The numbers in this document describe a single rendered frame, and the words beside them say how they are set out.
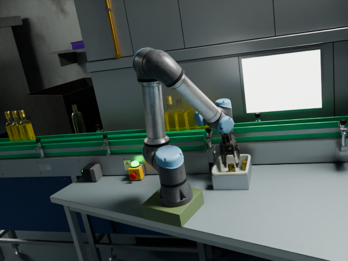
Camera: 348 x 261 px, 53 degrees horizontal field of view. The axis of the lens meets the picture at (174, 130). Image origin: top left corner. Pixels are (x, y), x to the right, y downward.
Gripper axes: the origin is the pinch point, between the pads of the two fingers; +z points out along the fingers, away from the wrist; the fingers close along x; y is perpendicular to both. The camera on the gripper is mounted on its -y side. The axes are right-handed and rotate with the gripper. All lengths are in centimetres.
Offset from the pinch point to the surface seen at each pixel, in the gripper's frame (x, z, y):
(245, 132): 6.8, -12.5, -13.6
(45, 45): -396, -65, -400
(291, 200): 29.1, 6.1, 25.1
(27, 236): -190, 81, -37
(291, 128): 30.4, -13.0, -14.2
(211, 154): -10.5, -5.5, -1.9
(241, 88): 4.8, -33.1, -29.8
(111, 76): -75, -48, -31
